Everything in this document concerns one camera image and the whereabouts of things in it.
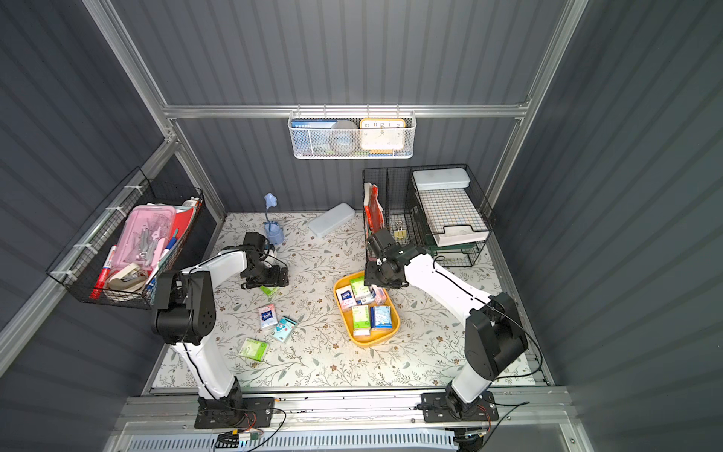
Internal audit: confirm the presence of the green white tissue pack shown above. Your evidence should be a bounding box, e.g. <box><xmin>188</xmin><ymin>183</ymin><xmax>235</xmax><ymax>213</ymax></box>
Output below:
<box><xmin>350</xmin><ymin>277</ymin><xmax>375</xmax><ymax>304</ymax></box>

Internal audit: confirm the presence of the pink Tempo tissue pack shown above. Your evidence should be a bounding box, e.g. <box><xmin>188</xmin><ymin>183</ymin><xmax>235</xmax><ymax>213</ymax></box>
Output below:
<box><xmin>258</xmin><ymin>304</ymin><xmax>279</xmax><ymax>330</ymax></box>

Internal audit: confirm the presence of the light blue cartoon tissue pack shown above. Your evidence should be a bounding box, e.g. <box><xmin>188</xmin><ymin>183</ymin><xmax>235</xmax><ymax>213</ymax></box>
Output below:
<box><xmin>370</xmin><ymin>305</ymin><xmax>394</xmax><ymax>330</ymax></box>

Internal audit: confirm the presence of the teal tissue pack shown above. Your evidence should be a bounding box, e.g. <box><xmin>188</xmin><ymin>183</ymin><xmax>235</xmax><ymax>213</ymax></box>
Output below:
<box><xmin>272</xmin><ymin>316</ymin><xmax>297</xmax><ymax>343</ymax></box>

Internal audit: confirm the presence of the green tissue pack front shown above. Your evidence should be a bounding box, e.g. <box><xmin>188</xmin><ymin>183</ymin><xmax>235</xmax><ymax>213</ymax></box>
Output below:
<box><xmin>237</xmin><ymin>338</ymin><xmax>269</xmax><ymax>363</ymax></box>

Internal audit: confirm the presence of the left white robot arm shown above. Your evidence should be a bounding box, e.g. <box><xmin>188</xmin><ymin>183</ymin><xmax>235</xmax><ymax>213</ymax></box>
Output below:
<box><xmin>152</xmin><ymin>233</ymin><xmax>288</xmax><ymax>400</ymax></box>

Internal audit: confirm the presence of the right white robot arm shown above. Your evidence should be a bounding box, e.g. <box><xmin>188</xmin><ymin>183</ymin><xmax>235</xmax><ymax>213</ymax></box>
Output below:
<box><xmin>365</xmin><ymin>228</ymin><xmax>529</xmax><ymax>419</ymax></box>

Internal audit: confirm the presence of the yellow plastic storage box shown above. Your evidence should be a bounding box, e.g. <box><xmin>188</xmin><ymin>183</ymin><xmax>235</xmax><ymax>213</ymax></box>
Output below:
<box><xmin>333</xmin><ymin>272</ymin><xmax>401</xmax><ymax>348</ymax></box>

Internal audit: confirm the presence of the white box on organizer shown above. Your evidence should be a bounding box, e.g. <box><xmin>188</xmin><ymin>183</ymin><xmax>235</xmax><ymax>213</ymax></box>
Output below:
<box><xmin>412</xmin><ymin>168</ymin><xmax>471</xmax><ymax>191</ymax></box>

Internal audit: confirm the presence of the blue box in basket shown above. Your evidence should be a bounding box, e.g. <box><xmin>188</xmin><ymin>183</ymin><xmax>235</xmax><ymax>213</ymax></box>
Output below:
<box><xmin>289</xmin><ymin>119</ymin><xmax>337</xmax><ymax>158</ymax></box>

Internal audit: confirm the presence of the blue flower desk lamp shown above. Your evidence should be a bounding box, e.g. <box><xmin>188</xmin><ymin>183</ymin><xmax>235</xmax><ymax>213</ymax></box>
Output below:
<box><xmin>264</xmin><ymin>193</ymin><xmax>284</xmax><ymax>247</ymax></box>

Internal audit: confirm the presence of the red folder in organizer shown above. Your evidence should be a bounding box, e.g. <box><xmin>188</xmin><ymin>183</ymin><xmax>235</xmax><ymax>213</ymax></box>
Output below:
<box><xmin>363</xmin><ymin>183</ymin><xmax>385</xmax><ymax>234</ymax></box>

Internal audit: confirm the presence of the white rectangular plastic case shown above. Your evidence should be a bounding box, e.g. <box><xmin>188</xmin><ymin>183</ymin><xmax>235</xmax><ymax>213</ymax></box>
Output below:
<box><xmin>308</xmin><ymin>203</ymin><xmax>355</xmax><ymax>238</ymax></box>

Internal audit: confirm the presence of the floral table mat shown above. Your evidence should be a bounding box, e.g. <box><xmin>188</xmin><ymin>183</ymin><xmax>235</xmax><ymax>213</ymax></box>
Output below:
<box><xmin>211</xmin><ymin>213</ymin><xmax>465</xmax><ymax>389</ymax></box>

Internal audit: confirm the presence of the checkered notebook stack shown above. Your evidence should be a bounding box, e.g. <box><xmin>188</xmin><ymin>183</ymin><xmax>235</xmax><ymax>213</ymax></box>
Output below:
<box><xmin>417</xmin><ymin>188</ymin><xmax>490</xmax><ymax>247</ymax></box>

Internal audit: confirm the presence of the blue white marker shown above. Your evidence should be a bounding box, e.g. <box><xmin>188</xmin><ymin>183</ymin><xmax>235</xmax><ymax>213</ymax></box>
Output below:
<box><xmin>146</xmin><ymin>229</ymin><xmax>179</xmax><ymax>292</ymax></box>

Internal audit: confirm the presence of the pink pencil case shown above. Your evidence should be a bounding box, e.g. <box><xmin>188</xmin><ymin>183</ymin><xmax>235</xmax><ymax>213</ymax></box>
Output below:
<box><xmin>112</xmin><ymin>205</ymin><xmax>176</xmax><ymax>271</ymax></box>

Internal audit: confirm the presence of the yellow alarm clock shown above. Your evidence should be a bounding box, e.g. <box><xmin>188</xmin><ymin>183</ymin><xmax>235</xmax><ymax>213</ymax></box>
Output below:
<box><xmin>359</xmin><ymin>118</ymin><xmax>407</xmax><ymax>154</ymax></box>

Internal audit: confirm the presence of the tape roll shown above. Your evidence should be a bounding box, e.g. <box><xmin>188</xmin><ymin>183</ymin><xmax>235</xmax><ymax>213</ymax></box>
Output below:
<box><xmin>329</xmin><ymin>120</ymin><xmax>359</xmax><ymax>156</ymax></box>

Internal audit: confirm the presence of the beige stapler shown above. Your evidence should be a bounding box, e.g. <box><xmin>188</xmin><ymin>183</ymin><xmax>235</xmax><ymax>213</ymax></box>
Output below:
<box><xmin>105</xmin><ymin>263</ymin><xmax>149</xmax><ymax>292</ymax></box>

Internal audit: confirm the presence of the red white marker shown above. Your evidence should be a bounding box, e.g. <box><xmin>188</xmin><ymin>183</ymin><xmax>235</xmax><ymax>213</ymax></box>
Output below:
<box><xmin>90</xmin><ymin>245</ymin><xmax>117</xmax><ymax>301</ymax></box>

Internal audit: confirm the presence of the black wire desk organizer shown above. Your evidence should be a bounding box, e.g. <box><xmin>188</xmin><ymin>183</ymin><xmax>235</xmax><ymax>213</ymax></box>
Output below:
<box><xmin>363</xmin><ymin>164</ymin><xmax>494</xmax><ymax>267</ymax></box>

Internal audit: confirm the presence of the white wire wall basket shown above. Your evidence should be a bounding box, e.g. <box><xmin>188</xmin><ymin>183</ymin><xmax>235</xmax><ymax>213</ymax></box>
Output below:
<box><xmin>287</xmin><ymin>111</ymin><xmax>417</xmax><ymax>160</ymax></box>

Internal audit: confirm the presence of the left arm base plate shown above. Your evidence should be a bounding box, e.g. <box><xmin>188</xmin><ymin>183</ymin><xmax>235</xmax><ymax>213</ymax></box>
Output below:
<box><xmin>194</xmin><ymin>397</ymin><xmax>275</xmax><ymax>429</ymax></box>

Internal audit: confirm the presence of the black wire side basket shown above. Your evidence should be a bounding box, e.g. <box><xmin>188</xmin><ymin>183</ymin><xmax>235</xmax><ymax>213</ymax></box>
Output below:
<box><xmin>47</xmin><ymin>173</ymin><xmax>204</xmax><ymax>310</ymax></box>

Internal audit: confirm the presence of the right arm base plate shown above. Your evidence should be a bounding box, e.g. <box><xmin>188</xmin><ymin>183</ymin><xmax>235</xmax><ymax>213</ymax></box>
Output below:
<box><xmin>415</xmin><ymin>391</ymin><xmax>499</xmax><ymax>424</ymax></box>

